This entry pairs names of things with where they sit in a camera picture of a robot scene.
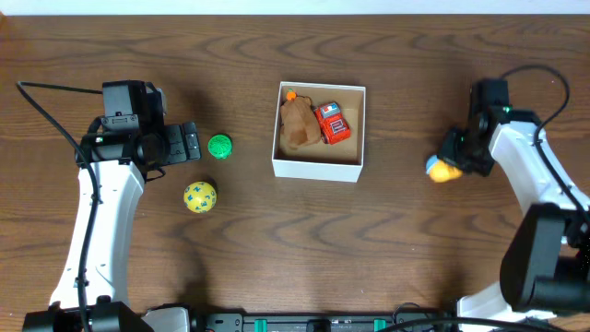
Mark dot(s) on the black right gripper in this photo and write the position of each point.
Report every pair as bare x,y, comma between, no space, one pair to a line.
454,154

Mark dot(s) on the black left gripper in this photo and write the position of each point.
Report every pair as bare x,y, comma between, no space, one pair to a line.
182,142

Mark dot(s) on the green lattice ball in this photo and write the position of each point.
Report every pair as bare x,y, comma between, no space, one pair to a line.
220,146

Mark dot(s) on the yellow rubber duck blue hat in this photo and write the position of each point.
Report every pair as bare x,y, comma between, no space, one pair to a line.
440,171

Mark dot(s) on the yellow ball blue letters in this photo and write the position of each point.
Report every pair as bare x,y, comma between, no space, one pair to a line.
200,197

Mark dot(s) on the brown plush bear toy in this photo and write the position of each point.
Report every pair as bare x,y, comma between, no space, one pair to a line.
299,127

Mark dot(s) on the red toy fire truck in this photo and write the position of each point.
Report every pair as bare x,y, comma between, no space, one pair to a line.
334,127

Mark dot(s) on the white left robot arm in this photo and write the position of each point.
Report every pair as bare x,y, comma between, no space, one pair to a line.
92,293

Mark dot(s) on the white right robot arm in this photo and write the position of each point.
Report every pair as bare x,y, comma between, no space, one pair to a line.
545,271

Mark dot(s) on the white cardboard box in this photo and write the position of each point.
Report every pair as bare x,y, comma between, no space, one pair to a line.
341,162

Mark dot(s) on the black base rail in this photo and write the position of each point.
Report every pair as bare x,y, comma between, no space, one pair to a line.
347,322

